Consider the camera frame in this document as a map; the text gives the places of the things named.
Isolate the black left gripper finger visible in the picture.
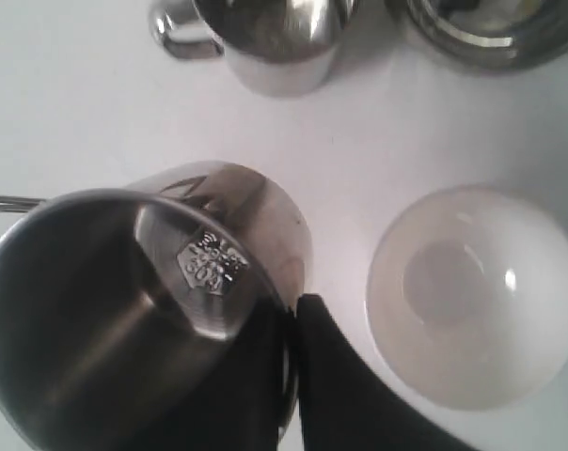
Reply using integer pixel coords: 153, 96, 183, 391
296, 295, 447, 450

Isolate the white ceramic bowl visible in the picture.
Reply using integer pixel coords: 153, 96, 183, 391
366, 186, 568, 411

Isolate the small steel cup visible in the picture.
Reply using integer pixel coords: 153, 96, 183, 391
0, 162, 312, 450

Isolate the steel mug with handle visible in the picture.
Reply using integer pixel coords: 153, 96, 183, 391
149, 1, 359, 98

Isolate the stainless steel bowl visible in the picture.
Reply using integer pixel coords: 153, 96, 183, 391
385, 1, 568, 74

